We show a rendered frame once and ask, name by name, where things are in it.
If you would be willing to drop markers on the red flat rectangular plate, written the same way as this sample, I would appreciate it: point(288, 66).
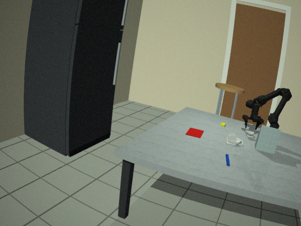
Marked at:
point(194, 132)

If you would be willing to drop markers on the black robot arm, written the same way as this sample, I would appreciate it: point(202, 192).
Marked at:
point(261, 100)

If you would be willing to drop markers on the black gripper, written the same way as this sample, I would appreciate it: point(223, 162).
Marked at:
point(245, 118)

